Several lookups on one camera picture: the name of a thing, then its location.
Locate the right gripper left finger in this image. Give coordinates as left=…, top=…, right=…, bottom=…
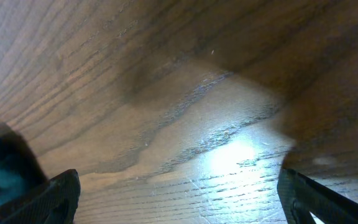
left=0, top=169, right=81, bottom=224

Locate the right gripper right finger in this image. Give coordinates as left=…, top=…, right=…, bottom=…
left=277, top=169, right=358, bottom=224

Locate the black t-shirt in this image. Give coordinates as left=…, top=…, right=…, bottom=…
left=0, top=123, right=47, bottom=206

